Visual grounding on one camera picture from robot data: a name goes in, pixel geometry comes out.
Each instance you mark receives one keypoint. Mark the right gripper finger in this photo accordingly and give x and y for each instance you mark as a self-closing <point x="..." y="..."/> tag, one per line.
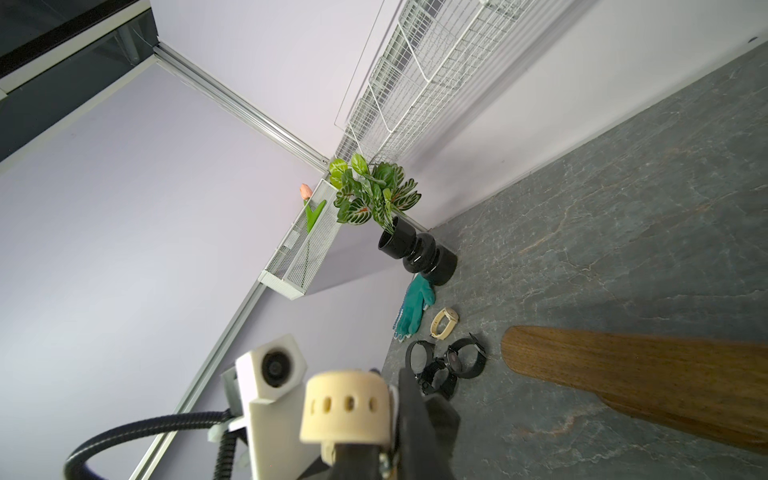
<point x="426" y="429"/>

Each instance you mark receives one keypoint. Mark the brown wooden watch stand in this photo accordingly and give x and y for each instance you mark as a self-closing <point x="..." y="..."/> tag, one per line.
<point x="709" y="388"/>

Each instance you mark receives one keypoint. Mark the black chunky sport watch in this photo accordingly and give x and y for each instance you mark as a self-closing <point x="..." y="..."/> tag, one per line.
<point x="437" y="379"/>

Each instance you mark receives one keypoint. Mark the black round-face watch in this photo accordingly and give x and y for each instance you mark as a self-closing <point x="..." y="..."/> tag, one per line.
<point x="466" y="357"/>

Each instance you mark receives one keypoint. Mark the black thin band watch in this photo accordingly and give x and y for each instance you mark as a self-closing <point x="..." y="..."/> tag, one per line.
<point x="419" y="355"/>

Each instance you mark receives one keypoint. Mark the beige band watch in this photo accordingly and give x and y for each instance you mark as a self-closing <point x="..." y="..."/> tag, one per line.
<point x="443" y="323"/>

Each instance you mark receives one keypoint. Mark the green work glove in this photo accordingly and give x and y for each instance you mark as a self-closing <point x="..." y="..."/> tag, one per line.
<point x="419" y="297"/>

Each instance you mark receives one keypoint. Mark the black ribbed plant pot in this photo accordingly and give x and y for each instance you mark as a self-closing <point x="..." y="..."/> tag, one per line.
<point x="420" y="253"/>

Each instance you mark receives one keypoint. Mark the pink artificial tulip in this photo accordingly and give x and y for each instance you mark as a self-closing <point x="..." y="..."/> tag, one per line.
<point x="311" y="216"/>

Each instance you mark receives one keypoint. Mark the green artificial potted plant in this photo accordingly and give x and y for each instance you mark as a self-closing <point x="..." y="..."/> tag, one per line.
<point x="378" y="191"/>

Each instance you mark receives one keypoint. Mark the white mesh wall basket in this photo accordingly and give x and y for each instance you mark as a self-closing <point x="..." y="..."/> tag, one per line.
<point x="303" y="249"/>

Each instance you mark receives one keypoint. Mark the long white wire shelf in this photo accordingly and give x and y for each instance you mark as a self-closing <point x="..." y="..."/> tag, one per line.
<point x="434" y="49"/>

